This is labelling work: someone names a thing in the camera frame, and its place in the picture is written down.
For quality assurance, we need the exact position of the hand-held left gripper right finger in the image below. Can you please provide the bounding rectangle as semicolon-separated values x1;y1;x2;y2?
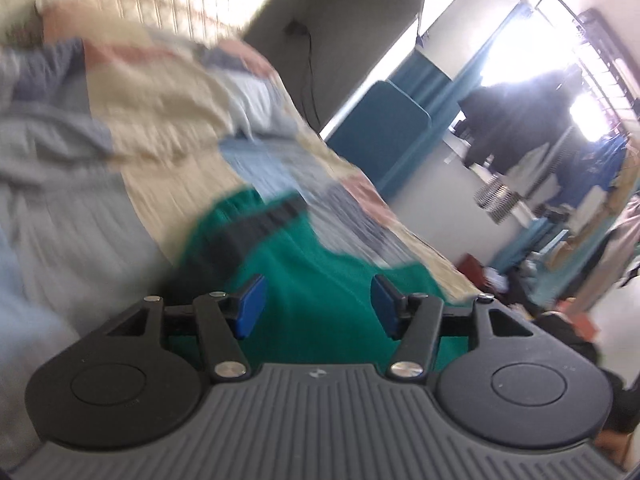
371;275;533;380

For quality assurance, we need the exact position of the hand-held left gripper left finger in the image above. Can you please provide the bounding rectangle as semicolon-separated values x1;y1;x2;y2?
102;274;267;381

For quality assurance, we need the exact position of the green sweatshirt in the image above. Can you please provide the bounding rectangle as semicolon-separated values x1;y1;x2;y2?
167;187;468;376

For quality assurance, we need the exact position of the blue curtain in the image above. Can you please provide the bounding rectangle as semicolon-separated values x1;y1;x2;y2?
390;55;483;111

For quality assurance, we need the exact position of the blue padded panel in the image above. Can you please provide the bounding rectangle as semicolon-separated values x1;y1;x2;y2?
330;80;432;201

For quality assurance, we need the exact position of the black window grille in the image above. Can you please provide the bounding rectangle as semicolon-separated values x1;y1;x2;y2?
535;0;640;136

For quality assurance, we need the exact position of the striped hanging garment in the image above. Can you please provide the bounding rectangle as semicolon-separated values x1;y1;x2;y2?
475;175;522;222

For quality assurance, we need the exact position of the patchwork quilt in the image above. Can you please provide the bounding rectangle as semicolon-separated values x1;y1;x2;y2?
0;0;476;461

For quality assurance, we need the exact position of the black hanging jacket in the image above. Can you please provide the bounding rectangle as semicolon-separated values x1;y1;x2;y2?
457;67;586;173

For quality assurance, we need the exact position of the blue hanging shirt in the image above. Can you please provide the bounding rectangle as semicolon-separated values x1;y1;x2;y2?
550;135;628;206

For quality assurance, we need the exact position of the black cable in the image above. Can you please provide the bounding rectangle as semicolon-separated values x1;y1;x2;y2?
300;30;325;133

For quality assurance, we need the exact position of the beige hanging garment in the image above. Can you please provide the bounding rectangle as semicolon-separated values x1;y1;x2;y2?
570;195;640;311

